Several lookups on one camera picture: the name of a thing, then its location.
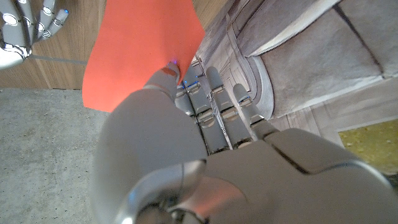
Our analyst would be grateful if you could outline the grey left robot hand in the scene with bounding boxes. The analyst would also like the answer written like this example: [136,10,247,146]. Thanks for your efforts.
[91,62,398,224]

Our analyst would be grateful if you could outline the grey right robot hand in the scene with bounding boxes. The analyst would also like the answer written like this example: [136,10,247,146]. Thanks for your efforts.
[0,0,70,71]

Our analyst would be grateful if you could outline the red origami paper sheet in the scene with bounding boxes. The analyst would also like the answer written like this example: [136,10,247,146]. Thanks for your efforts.
[81,0,206,113]

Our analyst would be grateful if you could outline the printed sofa room backdrop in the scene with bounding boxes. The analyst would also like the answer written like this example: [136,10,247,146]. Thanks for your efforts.
[177,0,398,187]

